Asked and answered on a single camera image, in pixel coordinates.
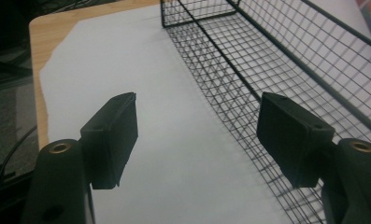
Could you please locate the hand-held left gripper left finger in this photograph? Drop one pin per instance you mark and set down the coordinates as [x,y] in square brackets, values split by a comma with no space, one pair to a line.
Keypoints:
[110,140]

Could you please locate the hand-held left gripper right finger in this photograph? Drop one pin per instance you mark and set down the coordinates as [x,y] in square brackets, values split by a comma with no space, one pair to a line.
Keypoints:
[292,137]

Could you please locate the white paper sheet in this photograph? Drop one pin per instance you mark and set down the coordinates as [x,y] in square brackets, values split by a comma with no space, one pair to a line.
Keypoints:
[142,109]

